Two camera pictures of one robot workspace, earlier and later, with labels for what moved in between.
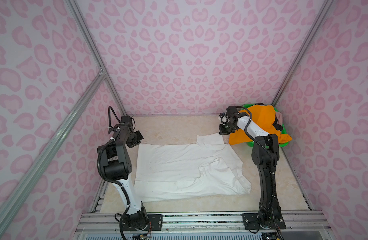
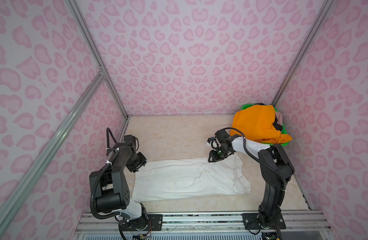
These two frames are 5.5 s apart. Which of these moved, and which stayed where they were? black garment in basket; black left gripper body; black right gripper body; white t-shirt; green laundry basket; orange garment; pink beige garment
Moved: black left gripper body; white t-shirt; black right gripper body
Stayed: orange garment; black garment in basket; pink beige garment; green laundry basket
